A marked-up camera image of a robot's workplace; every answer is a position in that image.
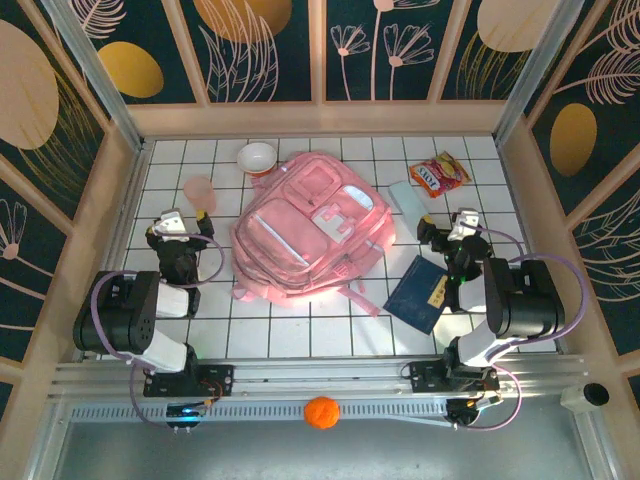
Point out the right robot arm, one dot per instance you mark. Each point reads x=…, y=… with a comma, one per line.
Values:
x=525, y=300

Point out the aluminium frame post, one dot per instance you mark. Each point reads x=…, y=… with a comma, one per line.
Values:
x=95, y=75
x=537, y=70

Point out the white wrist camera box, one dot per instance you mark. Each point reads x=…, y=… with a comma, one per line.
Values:
x=170, y=222
x=466, y=222

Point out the navy blue notebook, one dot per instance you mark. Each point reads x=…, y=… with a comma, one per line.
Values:
x=415, y=295

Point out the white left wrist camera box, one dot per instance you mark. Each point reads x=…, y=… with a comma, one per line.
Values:
x=170, y=222

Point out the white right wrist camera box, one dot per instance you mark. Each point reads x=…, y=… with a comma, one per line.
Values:
x=466, y=222

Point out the red orange snack packet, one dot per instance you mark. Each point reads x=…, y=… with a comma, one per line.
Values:
x=440, y=174

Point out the white bowl orange base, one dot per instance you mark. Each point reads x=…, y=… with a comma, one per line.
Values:
x=256, y=157

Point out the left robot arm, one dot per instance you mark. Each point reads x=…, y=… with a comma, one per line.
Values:
x=120, y=310

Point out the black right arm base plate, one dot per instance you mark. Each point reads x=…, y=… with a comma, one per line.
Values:
x=425, y=377

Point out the orange ball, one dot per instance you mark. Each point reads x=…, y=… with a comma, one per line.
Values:
x=321, y=412

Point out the translucent pink plastic cup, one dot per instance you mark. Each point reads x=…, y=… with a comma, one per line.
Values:
x=200, y=192

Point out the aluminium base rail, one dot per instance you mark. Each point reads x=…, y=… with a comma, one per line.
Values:
x=320, y=372

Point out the pink school backpack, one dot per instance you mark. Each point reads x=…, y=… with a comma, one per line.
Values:
x=300, y=225

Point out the perforated metal strip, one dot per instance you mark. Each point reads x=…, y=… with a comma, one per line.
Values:
x=260, y=412

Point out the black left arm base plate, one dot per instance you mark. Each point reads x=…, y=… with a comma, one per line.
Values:
x=220, y=380

